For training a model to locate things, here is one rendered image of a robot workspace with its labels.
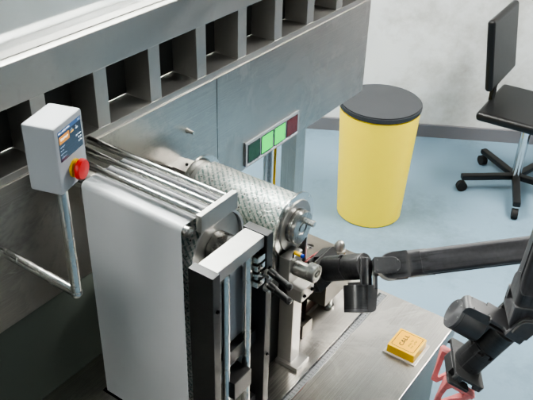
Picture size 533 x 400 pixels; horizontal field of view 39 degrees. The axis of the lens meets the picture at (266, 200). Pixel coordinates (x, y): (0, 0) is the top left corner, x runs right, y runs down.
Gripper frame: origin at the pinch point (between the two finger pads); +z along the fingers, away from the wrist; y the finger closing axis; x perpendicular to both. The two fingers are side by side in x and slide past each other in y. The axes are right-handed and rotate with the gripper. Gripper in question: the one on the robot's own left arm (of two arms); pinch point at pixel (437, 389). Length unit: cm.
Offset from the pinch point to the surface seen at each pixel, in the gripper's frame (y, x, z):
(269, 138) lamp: -71, -43, 8
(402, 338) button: -27.1, 2.3, 12.8
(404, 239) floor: -199, 64, 84
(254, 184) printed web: -28, -48, -3
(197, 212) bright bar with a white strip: 5, -60, -13
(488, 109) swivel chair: -248, 73, 22
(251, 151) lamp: -64, -46, 10
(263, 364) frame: 7.9, -34.4, 7.8
